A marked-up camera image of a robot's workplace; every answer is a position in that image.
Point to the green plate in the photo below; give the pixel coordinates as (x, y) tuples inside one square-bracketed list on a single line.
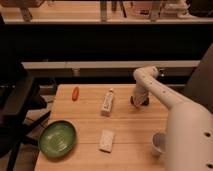
[(57, 139)]

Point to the dark chair right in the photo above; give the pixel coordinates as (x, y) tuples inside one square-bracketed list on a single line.
[(200, 85)]

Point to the white cup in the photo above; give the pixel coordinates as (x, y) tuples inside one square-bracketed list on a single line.
[(158, 144)]

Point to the white tube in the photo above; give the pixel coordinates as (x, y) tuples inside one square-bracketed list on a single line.
[(107, 103)]

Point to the black chair left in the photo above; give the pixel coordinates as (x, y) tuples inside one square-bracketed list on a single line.
[(19, 93)]

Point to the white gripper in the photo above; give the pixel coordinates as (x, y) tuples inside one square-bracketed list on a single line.
[(139, 100)]

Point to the orange carrot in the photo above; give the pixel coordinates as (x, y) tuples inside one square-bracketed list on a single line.
[(75, 93)]

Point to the grey horizontal rail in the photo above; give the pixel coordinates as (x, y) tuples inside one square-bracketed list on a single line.
[(108, 64)]

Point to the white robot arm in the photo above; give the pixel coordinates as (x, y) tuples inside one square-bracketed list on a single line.
[(189, 126)]

